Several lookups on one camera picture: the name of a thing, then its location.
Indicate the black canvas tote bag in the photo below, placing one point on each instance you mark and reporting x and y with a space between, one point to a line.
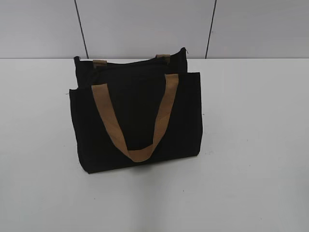
183 137

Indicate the tan bag handle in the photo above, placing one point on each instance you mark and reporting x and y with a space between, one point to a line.
136 112
131 61

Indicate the tan rear bag handle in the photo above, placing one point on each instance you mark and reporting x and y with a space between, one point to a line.
131 61

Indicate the tan front bag handle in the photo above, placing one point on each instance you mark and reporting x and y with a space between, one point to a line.
136 112

